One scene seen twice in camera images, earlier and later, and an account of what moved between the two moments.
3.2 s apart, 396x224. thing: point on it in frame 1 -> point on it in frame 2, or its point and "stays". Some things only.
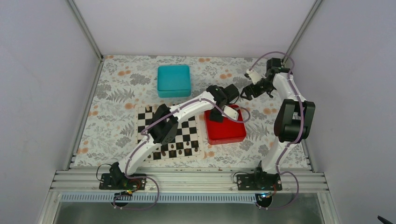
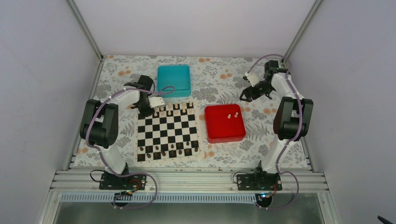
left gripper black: [213, 117] -> [145, 113]
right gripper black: [247, 90] stays
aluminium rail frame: [86, 181] stays
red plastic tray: [228, 130] stays
